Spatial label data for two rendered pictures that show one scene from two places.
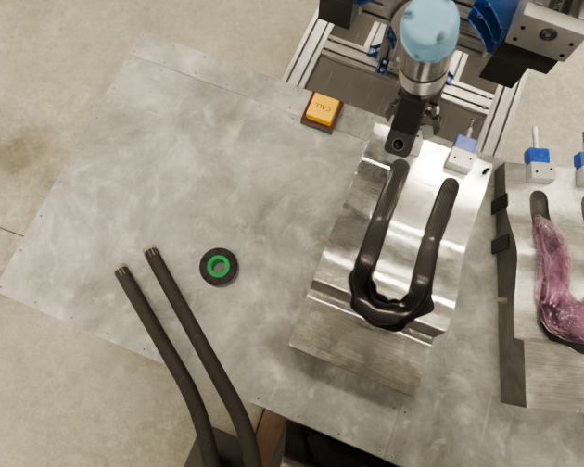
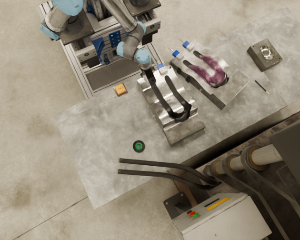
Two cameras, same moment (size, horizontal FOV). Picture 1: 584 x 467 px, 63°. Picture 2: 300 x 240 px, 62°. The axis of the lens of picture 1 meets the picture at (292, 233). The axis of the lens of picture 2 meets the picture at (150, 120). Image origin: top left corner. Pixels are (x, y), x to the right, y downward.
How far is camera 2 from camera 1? 0.73 m
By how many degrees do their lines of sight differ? 13
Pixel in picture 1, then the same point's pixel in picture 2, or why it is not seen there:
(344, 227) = (156, 108)
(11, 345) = not seen: outside the picture
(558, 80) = not seen: hidden behind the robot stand
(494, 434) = (226, 117)
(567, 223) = (195, 61)
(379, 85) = (110, 67)
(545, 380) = (224, 96)
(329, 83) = (96, 80)
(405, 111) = (147, 73)
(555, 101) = not seen: hidden behind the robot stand
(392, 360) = (194, 124)
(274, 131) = (114, 105)
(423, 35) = (145, 59)
